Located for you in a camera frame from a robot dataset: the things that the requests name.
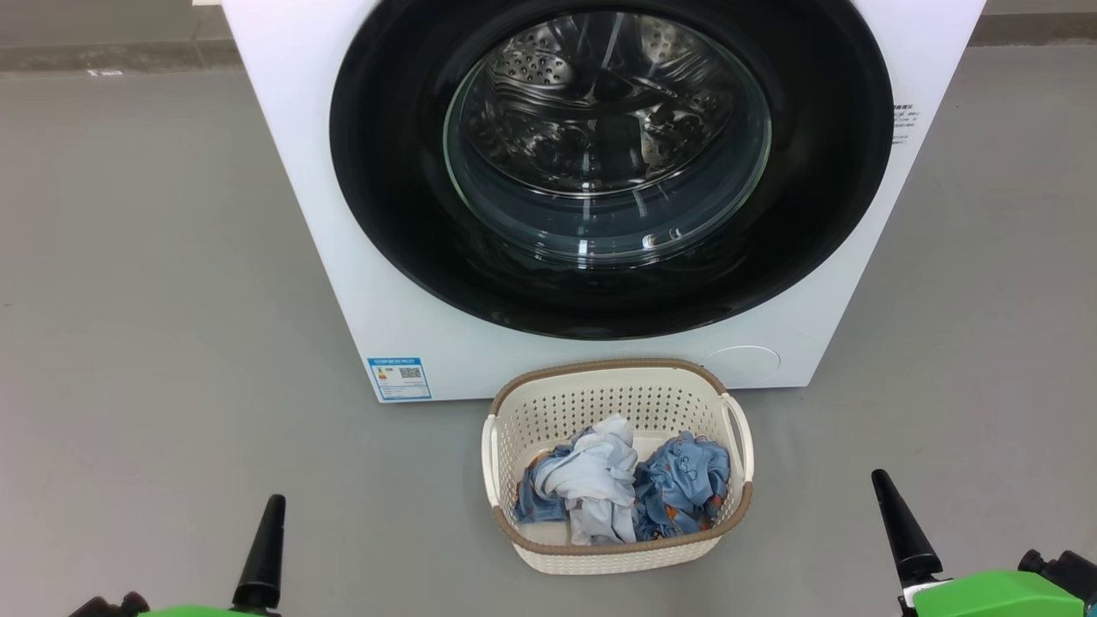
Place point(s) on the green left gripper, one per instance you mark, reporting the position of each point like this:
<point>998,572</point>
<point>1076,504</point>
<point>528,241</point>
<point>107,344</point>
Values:
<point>206,612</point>

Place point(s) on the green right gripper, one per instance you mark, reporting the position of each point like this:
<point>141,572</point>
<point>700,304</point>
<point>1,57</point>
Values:
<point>994,596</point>

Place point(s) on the blue cartoon print garment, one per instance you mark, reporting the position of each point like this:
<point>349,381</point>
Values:
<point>686,484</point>

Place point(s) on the white garment with blue trim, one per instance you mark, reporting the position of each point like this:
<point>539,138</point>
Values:
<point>596,480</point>

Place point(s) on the round black glass washer door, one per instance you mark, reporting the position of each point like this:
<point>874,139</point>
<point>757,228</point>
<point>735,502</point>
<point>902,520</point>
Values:
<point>386,171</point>

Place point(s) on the white front-load washing machine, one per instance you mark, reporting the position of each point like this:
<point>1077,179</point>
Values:
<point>283,128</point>

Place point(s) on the stainless steel washing machine drum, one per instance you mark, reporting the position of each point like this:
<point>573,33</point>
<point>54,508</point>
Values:
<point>531,68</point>

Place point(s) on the round white filter cover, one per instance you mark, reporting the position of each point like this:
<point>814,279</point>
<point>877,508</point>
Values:
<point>741,366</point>

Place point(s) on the cream perforated laundry basket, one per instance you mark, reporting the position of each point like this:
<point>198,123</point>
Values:
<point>531,403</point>

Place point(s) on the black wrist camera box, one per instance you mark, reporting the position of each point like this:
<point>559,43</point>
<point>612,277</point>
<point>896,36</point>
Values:
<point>111,607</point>
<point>1067,572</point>

